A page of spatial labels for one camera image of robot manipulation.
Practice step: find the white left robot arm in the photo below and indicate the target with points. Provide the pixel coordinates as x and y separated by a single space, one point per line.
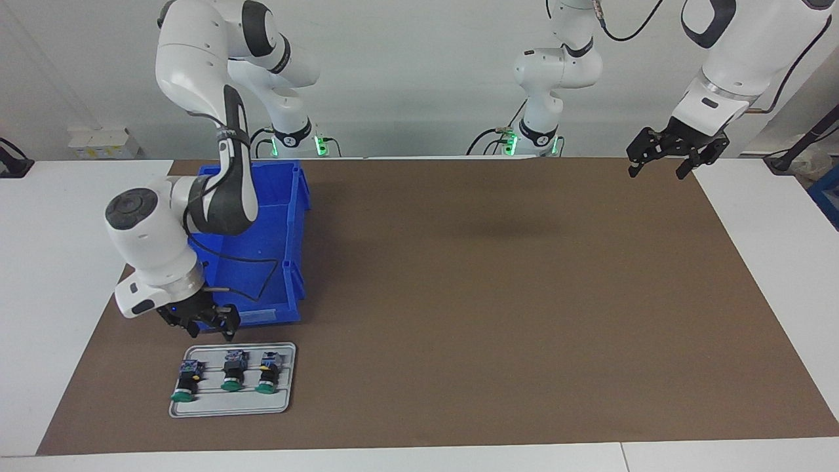
557 65

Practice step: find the black stand pole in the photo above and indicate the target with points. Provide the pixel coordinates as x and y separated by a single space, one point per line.
809 137

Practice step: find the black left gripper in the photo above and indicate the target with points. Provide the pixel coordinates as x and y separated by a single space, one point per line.
688 136

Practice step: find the brown table mat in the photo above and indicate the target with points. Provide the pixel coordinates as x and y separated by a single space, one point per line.
491 328

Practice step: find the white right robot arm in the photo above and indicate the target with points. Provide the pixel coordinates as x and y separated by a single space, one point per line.
196 65

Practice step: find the blue plastic storage bin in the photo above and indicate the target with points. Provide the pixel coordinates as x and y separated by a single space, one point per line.
262 229

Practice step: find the green push button switch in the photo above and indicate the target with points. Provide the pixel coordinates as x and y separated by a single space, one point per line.
233 373

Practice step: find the black table clamp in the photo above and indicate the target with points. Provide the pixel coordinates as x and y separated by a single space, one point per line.
14 167

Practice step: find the white cardboard box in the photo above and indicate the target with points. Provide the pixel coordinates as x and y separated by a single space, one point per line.
101 143

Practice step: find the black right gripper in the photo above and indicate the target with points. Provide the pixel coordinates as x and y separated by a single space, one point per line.
195 307

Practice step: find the grey metal tray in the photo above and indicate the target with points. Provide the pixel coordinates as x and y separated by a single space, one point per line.
216 405

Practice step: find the green button with grey block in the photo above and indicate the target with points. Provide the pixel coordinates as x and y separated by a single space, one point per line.
188 380

